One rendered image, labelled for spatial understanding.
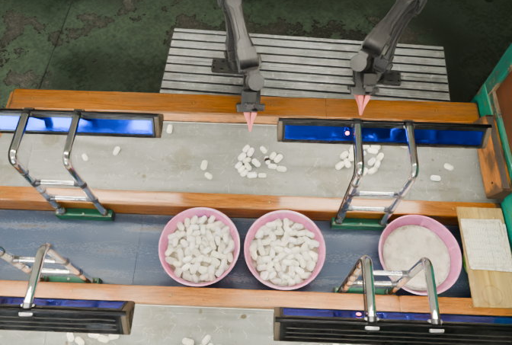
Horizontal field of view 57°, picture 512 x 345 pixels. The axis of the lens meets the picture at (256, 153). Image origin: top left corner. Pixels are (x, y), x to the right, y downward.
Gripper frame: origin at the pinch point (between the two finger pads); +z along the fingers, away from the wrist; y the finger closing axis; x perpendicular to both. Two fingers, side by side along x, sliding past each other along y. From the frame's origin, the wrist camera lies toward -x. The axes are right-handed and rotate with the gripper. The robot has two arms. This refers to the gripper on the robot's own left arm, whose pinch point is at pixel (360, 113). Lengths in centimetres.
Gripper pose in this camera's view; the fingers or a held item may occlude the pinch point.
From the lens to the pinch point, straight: 174.9
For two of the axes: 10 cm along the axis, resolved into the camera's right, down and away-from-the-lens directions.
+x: 0.4, -2.0, 9.8
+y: 10.0, 0.6, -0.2
